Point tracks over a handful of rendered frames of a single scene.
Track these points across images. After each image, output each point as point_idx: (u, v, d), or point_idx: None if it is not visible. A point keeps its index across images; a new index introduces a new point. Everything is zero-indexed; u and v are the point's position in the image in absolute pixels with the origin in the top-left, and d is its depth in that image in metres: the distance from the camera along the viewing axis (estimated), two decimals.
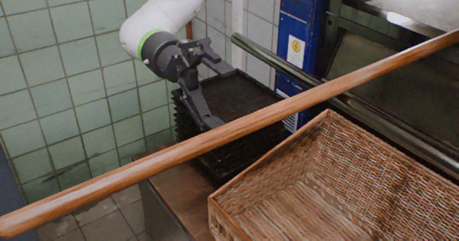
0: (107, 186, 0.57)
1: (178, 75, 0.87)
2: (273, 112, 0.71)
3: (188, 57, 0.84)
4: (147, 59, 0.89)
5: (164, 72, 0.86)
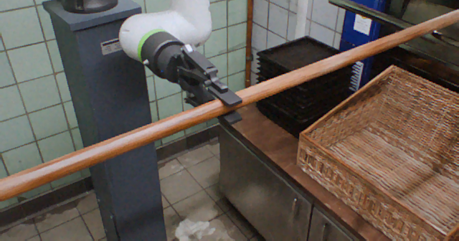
0: (91, 157, 0.63)
1: (178, 75, 0.87)
2: (247, 95, 0.77)
3: (188, 59, 0.84)
4: (147, 60, 0.89)
5: (164, 73, 0.86)
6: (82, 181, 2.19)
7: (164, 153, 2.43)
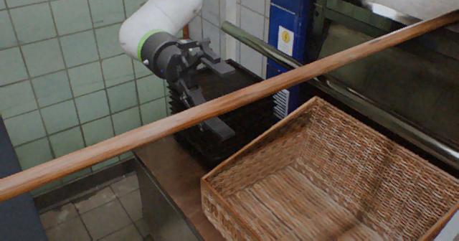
0: None
1: (178, 75, 0.87)
2: (8, 186, 0.58)
3: (187, 57, 0.84)
4: (147, 60, 0.89)
5: (164, 73, 0.86)
6: None
7: (96, 180, 2.23)
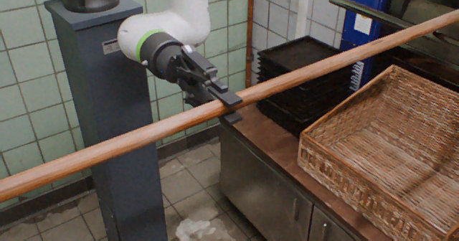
0: None
1: (178, 76, 0.87)
2: (15, 183, 0.58)
3: (187, 59, 0.84)
4: (145, 61, 0.89)
5: (163, 73, 0.86)
6: (82, 180, 2.19)
7: (165, 152, 2.44)
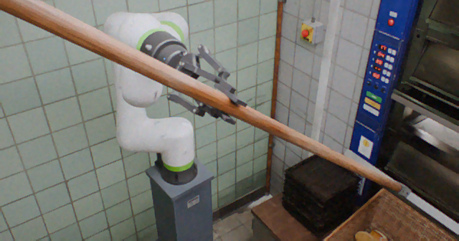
0: None
1: None
2: (44, 7, 0.49)
3: (196, 61, 0.85)
4: (150, 46, 0.88)
5: (166, 61, 0.85)
6: None
7: None
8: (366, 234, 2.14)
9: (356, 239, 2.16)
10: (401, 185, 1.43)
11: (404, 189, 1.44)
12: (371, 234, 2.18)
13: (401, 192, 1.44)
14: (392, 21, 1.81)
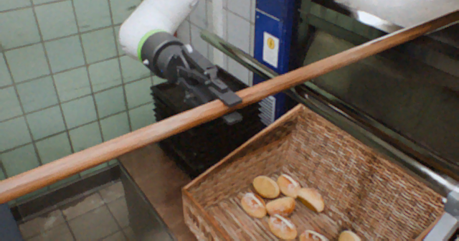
0: None
1: (178, 75, 0.87)
2: (16, 185, 0.58)
3: (188, 59, 0.84)
4: (147, 60, 0.89)
5: (164, 73, 0.86)
6: None
7: (84, 186, 2.21)
8: (267, 179, 1.38)
9: (254, 188, 1.40)
10: None
11: None
12: (277, 182, 1.42)
13: None
14: None
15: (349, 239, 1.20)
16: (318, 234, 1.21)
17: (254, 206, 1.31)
